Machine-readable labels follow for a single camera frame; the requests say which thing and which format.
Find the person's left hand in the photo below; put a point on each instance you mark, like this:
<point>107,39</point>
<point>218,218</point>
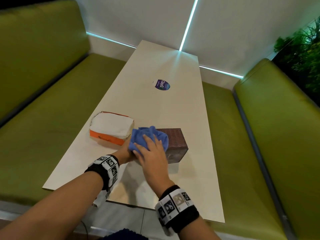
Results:
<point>123,154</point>

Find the person's right hand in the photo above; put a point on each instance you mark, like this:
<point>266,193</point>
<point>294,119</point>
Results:
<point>155,164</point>

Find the blue cleaning cloth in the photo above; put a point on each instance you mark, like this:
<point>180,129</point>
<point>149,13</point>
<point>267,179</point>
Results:
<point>140,134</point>

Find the brown woven tissue box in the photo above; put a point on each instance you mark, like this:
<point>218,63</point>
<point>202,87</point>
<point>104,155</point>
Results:
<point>177,142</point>

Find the orange plastic tissue pack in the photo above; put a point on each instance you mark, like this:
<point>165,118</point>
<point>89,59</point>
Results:
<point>110,124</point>

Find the person's left forearm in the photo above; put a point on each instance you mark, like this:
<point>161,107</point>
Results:
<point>55,212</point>

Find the person's dark blue clothing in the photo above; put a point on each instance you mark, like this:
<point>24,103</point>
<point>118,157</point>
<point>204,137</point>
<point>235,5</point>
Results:
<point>125,234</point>

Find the black marker wristband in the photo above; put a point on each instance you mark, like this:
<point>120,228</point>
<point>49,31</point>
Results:
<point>182,212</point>
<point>100,169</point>

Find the round purple sticker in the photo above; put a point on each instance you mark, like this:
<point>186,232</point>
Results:
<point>161,84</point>

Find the green upholstered bench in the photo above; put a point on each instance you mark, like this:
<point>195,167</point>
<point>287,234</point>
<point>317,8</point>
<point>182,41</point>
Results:
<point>280,137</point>
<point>45,109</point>

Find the level white light strip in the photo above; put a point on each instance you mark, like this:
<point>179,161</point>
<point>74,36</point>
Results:
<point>110,39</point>
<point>221,72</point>

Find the upright white light strip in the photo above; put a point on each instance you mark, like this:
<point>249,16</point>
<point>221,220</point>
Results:
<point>188,24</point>

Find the green leafy plants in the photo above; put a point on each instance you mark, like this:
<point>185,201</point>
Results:
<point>302,54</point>

